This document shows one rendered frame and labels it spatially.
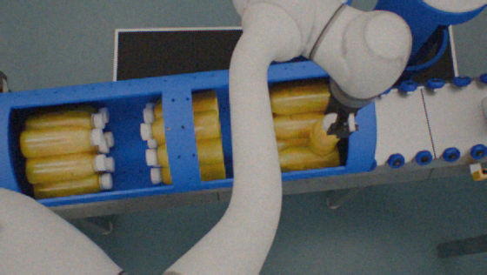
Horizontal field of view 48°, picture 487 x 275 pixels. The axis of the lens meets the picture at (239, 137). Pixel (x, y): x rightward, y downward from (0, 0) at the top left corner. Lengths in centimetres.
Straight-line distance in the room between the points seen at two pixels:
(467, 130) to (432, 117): 10
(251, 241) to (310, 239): 180
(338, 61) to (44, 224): 48
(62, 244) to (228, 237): 18
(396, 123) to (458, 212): 107
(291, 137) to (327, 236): 110
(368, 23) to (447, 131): 86
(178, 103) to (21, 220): 71
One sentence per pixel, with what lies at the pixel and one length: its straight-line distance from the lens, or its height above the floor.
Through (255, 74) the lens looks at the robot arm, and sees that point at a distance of 77.
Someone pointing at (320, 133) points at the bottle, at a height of 122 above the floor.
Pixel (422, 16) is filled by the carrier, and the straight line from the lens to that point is 169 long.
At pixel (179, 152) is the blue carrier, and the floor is 121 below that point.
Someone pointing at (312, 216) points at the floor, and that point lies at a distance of 244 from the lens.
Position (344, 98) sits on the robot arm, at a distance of 95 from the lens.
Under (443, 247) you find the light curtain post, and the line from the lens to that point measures 249.
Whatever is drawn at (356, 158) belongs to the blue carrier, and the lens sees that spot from 130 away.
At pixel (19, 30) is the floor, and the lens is 285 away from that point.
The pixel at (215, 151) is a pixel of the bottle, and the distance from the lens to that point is 131.
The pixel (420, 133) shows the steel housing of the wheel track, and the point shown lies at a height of 93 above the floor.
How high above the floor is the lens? 240
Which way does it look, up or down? 75 degrees down
